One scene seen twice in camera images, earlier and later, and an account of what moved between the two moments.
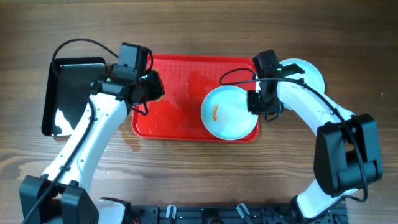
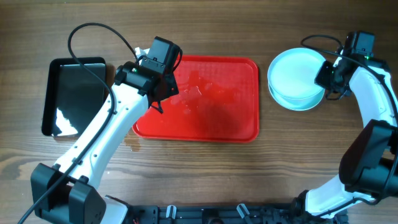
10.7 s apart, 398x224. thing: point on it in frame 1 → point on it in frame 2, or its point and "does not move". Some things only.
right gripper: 259,104 → 325,76
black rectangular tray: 66,88 does not move
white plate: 225,113 → 291,74
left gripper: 154,87 → 168,90
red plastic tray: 186,79 does not move
